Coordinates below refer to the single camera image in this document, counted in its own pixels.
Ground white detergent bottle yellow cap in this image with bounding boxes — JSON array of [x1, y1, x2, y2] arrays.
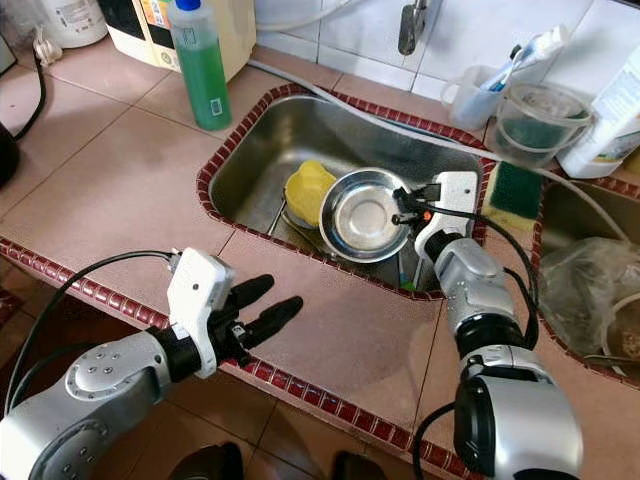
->
[[555, 60, 640, 179]]

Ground black left robot foot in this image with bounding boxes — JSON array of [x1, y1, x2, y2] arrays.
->
[[165, 442, 246, 480]]

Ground yellow plastic bowl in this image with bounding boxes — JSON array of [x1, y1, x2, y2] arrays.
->
[[285, 160, 341, 229]]

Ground chrome wall tap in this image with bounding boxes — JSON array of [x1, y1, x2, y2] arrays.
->
[[397, 0, 429, 56]]

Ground clear plastic bag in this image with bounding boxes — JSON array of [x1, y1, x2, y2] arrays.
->
[[540, 238, 640, 356]]

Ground stainless steel sink basin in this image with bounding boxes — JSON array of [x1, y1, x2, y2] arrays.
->
[[198, 85, 496, 299], [530, 175, 640, 386]]

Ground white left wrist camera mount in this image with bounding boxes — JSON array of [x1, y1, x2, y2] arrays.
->
[[165, 247, 236, 379]]

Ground white jar green lid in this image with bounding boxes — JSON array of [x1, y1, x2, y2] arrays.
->
[[40, 0, 109, 49]]

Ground black robot foot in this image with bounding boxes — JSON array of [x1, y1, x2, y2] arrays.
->
[[330, 450, 391, 480], [165, 442, 246, 480]]

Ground green yellow dish sponge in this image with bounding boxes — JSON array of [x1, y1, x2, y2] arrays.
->
[[485, 162, 546, 226]]

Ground black kettle power cord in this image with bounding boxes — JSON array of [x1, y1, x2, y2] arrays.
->
[[25, 50, 51, 141]]

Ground black right robot foot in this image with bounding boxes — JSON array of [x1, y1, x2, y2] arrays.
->
[[330, 450, 391, 480]]

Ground clear round plastic container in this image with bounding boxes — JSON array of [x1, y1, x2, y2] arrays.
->
[[495, 82, 593, 169]]

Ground blue toothbrush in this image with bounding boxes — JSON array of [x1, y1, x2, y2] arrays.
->
[[485, 50, 536, 93]]

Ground beige water ionizer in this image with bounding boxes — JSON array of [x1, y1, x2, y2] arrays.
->
[[100, 0, 256, 81]]

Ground white power plug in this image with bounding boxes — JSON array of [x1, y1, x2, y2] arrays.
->
[[32, 28, 61, 66]]

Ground thin white hose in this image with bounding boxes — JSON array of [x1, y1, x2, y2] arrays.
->
[[255, 0, 346, 33]]

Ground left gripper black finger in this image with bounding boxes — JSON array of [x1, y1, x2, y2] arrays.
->
[[248, 297, 303, 348], [230, 274, 275, 311]]

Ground black electric kettle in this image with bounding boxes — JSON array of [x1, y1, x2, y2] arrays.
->
[[0, 120, 21, 186]]

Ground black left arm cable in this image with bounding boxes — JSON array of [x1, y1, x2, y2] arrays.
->
[[5, 250, 176, 421]]

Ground green dish soap bottle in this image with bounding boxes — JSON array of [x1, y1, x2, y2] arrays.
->
[[168, 0, 233, 131]]

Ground steel mesh strainer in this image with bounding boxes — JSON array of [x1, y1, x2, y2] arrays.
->
[[585, 290, 640, 366]]

